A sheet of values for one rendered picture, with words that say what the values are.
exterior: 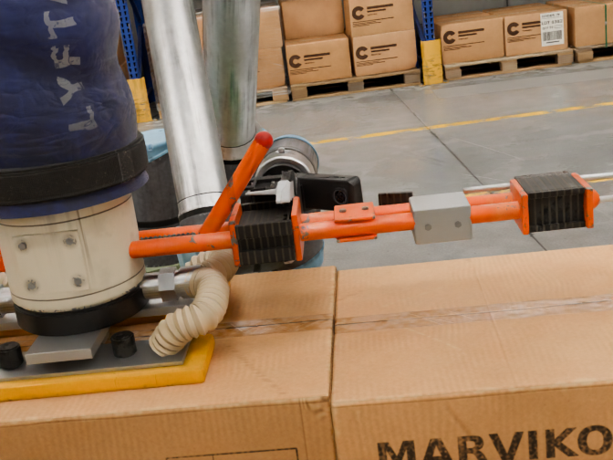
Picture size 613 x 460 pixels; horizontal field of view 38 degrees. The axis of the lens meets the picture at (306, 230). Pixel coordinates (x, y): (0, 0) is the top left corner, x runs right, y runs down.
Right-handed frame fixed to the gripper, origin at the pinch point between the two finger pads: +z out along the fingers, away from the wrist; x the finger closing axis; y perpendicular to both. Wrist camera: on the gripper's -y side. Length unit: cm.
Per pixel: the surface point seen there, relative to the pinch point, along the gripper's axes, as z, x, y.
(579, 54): -741, -104, -210
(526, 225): 3.5, -1.3, -28.7
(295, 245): 3.9, -0.8, -0.9
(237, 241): 3.9, 0.4, 6.0
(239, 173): 0.9, 8.0, 5.0
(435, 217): 2.5, 0.5, -18.1
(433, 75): -718, -104, -73
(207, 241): 3.0, 0.5, 9.8
